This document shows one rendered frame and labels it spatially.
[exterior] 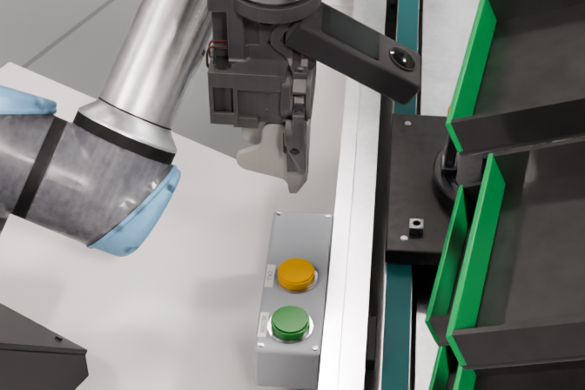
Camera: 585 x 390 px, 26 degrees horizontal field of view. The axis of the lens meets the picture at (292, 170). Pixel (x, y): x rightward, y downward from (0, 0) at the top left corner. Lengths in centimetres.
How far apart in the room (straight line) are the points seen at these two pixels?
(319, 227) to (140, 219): 21
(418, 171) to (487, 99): 77
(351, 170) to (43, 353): 43
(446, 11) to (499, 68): 110
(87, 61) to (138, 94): 197
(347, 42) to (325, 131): 74
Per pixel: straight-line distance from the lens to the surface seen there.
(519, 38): 77
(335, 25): 99
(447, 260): 84
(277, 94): 100
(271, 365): 133
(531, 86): 73
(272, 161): 106
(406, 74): 100
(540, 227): 65
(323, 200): 161
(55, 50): 336
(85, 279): 154
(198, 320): 148
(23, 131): 135
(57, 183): 134
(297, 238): 142
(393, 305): 138
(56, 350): 136
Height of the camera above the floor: 197
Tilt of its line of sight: 42 degrees down
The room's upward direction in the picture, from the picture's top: straight up
